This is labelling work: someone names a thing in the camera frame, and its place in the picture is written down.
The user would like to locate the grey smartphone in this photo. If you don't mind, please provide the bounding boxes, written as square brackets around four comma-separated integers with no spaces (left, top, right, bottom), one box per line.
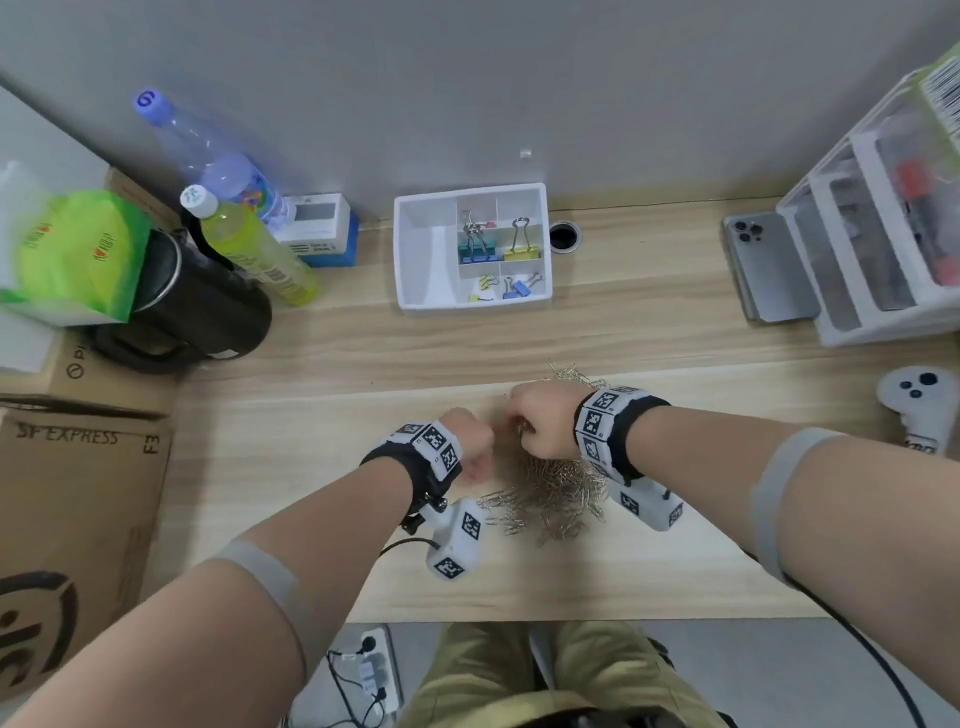
[722,211,821,325]

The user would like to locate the large yellow binder clip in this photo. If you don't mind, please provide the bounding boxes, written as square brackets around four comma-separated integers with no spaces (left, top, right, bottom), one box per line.
[502,217,543,262]

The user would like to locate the pile of silver paper clips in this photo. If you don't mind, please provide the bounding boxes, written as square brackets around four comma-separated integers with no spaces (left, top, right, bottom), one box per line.
[476,362,610,547]

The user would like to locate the white handheld controller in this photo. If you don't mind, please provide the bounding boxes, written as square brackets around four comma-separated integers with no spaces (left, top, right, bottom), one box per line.
[875,365,960,457]

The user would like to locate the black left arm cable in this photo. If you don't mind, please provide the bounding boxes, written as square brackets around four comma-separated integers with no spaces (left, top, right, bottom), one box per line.
[378,536,440,560]

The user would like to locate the black right wristband with markers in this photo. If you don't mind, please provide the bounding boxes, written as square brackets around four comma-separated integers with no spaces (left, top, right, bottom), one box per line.
[573,386,673,487]

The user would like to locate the small cardboard box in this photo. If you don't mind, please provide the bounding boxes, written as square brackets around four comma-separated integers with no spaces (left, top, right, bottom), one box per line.
[0,168,181,420]

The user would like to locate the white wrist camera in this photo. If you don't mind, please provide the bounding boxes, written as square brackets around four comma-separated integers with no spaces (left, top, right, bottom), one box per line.
[425,498,487,583]
[605,476,685,532]

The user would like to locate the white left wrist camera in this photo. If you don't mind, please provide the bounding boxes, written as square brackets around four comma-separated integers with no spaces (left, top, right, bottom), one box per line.
[425,498,487,583]

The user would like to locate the green tissue pack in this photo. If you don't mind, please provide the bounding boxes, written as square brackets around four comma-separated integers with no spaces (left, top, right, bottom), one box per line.
[0,187,155,325]

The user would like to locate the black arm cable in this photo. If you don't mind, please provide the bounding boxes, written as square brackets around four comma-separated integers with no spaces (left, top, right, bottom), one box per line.
[378,536,440,560]
[738,551,931,728]

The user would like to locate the white drawer organizer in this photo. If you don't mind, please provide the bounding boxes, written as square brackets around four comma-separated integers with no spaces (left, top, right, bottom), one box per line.
[776,65,960,348]

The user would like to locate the large printed cardboard box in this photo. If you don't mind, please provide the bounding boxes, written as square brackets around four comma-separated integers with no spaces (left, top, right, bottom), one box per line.
[0,408,174,706]

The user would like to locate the white power strip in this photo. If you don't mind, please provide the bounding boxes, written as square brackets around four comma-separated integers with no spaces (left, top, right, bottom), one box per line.
[352,626,406,714]

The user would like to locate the person's left hand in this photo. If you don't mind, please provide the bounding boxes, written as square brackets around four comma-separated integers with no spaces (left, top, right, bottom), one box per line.
[437,407,496,485]

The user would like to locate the black wristband with markers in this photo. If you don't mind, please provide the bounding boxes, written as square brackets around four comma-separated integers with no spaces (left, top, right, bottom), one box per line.
[359,419,465,535]
[573,386,673,487]

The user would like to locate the person's right forearm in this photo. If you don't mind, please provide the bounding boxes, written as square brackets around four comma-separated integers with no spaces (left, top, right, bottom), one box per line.
[629,404,960,706]

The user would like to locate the black kettle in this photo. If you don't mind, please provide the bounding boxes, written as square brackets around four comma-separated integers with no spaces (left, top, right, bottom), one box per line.
[89,228,273,375]

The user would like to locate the black floor cables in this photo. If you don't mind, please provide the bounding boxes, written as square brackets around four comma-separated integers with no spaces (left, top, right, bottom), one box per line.
[323,646,399,728]

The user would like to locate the black left wristband with markers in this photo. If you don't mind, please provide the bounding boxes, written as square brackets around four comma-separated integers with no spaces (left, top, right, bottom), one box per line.
[359,419,465,535]

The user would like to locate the large blue binder clip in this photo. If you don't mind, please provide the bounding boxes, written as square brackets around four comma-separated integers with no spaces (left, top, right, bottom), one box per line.
[460,213,504,266]

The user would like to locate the white and blue small box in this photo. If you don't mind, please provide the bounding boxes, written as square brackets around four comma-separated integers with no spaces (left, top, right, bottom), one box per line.
[273,192,360,269]

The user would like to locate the person's left forearm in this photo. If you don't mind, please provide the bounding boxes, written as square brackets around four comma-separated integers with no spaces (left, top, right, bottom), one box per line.
[0,453,418,728]

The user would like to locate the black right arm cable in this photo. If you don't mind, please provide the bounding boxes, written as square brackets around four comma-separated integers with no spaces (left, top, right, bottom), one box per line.
[738,551,931,728]

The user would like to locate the white flat carton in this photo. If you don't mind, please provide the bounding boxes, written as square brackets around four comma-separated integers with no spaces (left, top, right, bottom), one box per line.
[0,82,114,376]

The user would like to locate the white compartment tray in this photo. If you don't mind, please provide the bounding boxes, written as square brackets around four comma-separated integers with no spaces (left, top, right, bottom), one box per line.
[392,182,554,313]

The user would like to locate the person's right hand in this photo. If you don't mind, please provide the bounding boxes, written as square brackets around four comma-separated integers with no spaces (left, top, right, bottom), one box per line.
[503,380,594,461]

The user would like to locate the yellow drink bottle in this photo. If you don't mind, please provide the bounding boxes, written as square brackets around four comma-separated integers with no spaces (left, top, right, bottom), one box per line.
[179,185,320,307]

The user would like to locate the clear purple-capped water bottle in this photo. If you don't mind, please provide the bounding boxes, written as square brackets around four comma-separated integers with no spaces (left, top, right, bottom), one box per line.
[134,88,290,230]

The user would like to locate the person's khaki trousers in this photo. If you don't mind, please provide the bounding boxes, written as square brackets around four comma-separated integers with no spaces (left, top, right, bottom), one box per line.
[397,620,733,728]

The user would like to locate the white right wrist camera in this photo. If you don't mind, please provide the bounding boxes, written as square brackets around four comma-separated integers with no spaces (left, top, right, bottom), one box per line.
[605,476,685,532]

